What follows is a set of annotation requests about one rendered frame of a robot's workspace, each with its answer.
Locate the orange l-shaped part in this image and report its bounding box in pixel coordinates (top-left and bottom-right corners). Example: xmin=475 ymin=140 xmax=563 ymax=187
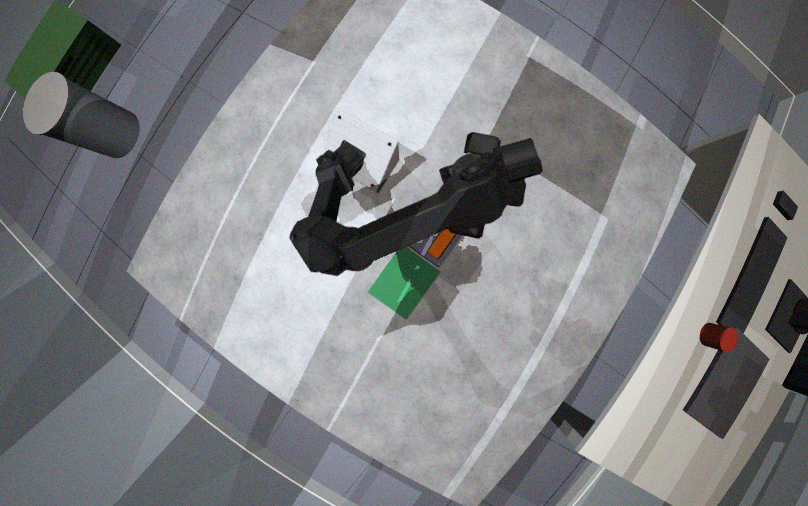
xmin=427 ymin=229 xmax=456 ymax=259

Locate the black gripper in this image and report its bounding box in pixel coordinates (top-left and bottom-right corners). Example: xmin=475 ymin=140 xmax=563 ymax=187
xmin=449 ymin=132 xmax=501 ymax=239

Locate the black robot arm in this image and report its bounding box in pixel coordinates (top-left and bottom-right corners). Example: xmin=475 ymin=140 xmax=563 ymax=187
xmin=290 ymin=138 xmax=543 ymax=277

